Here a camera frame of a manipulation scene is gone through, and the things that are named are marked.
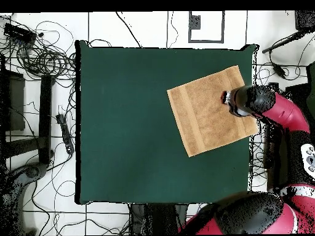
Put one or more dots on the orange terry towel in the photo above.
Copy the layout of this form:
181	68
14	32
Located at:
196	118

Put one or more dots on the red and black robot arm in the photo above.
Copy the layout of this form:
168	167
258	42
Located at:
283	113

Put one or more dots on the black flat box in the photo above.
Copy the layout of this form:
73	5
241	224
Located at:
14	103

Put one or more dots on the black power adapter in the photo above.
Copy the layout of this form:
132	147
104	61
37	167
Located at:
279	70

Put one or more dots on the black tripod rod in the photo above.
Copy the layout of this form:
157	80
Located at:
283	42

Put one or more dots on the black speckled box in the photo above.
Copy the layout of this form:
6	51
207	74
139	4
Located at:
305	21

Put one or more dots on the dark green table cloth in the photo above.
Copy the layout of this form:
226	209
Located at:
110	110

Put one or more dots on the small black power strip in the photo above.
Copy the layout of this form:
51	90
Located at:
65	132

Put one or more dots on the long black bar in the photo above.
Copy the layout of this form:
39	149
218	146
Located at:
45	118

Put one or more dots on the black chair base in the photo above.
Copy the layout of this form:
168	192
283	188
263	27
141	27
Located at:
33	172

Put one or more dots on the grey square frame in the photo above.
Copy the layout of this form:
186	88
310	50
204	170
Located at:
189	34

